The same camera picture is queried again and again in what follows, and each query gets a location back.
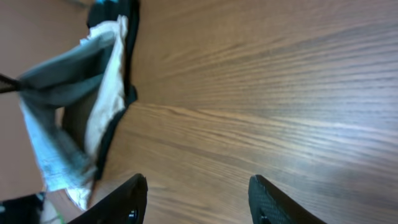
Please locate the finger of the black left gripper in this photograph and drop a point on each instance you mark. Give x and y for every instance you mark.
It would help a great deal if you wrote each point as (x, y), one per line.
(8, 84)

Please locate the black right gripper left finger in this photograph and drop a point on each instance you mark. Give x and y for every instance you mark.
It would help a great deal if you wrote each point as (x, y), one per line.
(124, 205)

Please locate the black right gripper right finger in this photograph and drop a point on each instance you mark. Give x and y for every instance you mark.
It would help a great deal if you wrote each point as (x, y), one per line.
(270, 205)

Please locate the light blue denim shorts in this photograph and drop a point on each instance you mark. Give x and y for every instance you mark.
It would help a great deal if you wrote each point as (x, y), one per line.
(58, 83)

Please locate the beige folded shorts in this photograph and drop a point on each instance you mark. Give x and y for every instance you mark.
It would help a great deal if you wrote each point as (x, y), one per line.
(100, 106)

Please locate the black folded garment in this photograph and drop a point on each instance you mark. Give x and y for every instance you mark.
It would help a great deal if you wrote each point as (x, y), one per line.
(108, 10)

